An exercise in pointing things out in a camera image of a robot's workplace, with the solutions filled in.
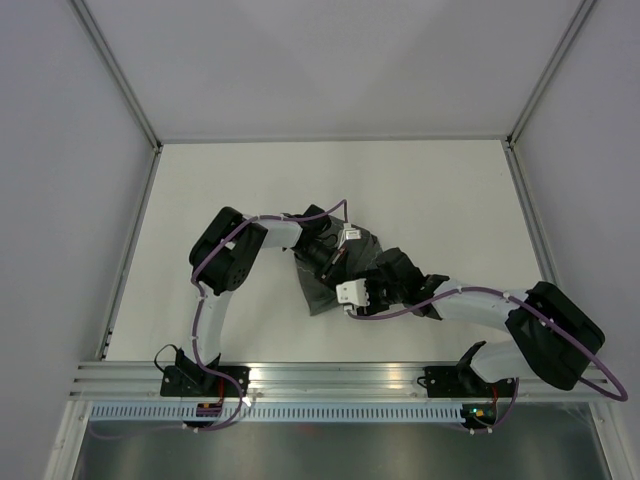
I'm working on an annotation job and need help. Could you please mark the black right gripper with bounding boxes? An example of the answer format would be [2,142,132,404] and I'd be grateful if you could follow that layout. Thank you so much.
[351,267,405,318]

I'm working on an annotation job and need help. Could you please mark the grey cloth napkin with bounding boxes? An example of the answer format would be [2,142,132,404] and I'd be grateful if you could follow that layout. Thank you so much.
[295,210,385,316]

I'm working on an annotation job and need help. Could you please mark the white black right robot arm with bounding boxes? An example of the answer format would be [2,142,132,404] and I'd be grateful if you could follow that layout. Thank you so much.
[357,248,605,395]

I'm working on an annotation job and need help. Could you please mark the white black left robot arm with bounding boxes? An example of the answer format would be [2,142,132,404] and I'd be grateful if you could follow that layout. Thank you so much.
[175,205,362,396]

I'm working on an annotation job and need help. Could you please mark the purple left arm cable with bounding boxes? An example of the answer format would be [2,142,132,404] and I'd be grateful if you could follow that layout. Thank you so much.
[87,198,351,441]

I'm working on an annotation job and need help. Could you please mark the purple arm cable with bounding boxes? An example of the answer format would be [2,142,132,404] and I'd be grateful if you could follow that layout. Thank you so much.
[87,198,351,441]
[346,286,628,435]

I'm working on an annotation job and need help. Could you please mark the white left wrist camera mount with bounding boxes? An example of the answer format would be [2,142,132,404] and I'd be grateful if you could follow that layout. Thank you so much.
[338,223,362,248]

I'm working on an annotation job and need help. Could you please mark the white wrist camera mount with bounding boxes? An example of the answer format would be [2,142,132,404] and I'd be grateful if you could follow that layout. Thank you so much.
[338,223,362,248]
[335,278,370,311]

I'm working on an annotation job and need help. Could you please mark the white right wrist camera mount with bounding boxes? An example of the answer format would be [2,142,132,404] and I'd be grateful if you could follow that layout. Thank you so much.
[335,278,370,311]

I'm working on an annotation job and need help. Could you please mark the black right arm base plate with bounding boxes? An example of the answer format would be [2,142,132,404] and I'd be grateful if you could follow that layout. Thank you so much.
[416,365,515,399]

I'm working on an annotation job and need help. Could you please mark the aluminium left frame post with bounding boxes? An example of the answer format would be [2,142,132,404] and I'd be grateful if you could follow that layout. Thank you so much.
[68,0,162,152]

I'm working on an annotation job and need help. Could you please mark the aluminium frame post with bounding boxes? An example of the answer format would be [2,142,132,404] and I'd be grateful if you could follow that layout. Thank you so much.
[502,0,599,150]
[68,0,162,152]

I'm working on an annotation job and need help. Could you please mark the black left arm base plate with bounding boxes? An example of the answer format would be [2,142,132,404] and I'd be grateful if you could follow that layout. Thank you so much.
[153,344,251,399]

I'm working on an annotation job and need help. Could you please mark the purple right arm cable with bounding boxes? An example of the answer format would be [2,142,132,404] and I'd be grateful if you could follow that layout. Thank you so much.
[346,286,628,435]

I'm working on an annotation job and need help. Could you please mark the aluminium front rail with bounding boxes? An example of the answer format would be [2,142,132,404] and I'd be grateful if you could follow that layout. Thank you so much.
[68,361,614,401]

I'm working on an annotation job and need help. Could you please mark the white slotted cable duct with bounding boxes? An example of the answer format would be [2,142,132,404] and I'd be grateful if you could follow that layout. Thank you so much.
[90,402,465,423]

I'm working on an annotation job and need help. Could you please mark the aluminium right frame post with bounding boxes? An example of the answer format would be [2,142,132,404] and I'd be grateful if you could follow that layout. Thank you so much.
[502,0,599,150]

